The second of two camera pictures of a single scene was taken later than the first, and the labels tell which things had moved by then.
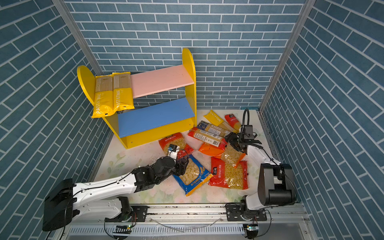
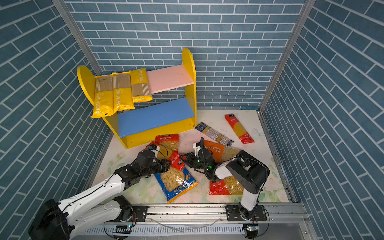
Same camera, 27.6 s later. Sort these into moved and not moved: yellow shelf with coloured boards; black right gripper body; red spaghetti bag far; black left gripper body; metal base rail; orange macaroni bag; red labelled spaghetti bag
Moved: red labelled spaghetti bag; black left gripper body; black right gripper body
Not moved: metal base rail; red spaghetti bag far; yellow shelf with coloured boards; orange macaroni bag
